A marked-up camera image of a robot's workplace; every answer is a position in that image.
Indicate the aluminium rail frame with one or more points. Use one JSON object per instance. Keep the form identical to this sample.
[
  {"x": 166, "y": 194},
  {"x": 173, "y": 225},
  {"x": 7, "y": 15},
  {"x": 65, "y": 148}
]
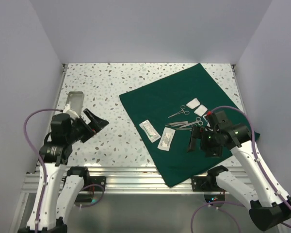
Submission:
[{"x": 136, "y": 198}]

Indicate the silver tweezers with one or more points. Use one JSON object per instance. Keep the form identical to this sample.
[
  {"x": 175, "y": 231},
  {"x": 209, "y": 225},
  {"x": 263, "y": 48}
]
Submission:
[{"x": 176, "y": 124}]

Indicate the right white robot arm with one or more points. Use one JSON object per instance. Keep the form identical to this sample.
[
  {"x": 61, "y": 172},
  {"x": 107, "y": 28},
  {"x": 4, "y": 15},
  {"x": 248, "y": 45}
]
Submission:
[{"x": 267, "y": 202}]

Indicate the silver forceps lower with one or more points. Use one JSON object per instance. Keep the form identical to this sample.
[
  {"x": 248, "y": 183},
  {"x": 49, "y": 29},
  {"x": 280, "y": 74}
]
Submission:
[{"x": 187, "y": 128}]

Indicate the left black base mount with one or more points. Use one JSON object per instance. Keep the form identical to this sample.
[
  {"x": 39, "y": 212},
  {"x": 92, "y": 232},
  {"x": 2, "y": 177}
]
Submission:
[{"x": 92, "y": 180}]

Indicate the silver surgical scissors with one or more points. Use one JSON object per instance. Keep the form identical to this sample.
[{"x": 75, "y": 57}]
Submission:
[{"x": 198, "y": 121}]

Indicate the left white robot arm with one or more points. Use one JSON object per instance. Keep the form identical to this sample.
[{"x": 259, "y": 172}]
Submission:
[{"x": 58, "y": 187}]

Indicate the green surgical drape cloth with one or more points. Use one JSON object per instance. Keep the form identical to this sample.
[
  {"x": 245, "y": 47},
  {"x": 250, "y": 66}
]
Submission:
[{"x": 157, "y": 101}]

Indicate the silver forceps upper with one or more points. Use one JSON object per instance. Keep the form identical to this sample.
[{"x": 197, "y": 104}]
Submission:
[{"x": 181, "y": 111}]

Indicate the metal instrument tray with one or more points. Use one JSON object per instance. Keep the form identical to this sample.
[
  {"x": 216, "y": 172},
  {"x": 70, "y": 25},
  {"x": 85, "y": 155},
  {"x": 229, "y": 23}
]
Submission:
[{"x": 75, "y": 101}]

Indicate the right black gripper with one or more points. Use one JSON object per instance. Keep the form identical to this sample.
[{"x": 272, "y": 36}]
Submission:
[{"x": 215, "y": 152}]

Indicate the white suture packet printed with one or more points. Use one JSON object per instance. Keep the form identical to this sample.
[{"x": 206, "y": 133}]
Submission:
[{"x": 166, "y": 139}]

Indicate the suture packet green thread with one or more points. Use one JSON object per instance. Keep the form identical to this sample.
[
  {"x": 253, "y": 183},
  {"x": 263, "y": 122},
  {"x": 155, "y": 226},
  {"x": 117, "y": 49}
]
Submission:
[{"x": 150, "y": 131}]

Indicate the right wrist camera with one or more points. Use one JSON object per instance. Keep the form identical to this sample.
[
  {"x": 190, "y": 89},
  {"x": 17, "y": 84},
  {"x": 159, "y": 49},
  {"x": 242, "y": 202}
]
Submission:
[{"x": 217, "y": 120}]

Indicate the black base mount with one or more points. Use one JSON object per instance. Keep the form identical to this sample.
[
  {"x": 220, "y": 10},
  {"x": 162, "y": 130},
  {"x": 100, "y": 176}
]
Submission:
[
  {"x": 201, "y": 184},
  {"x": 92, "y": 180}
]

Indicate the silver forceps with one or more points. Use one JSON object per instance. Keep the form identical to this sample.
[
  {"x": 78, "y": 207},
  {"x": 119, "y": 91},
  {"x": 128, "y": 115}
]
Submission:
[
  {"x": 181, "y": 111},
  {"x": 187, "y": 128}
]

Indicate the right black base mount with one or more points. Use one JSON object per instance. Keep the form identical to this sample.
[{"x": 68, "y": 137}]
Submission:
[{"x": 201, "y": 184}]

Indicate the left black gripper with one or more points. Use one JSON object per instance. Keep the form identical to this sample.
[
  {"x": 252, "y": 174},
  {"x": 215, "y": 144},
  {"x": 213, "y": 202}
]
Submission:
[{"x": 97, "y": 124}]

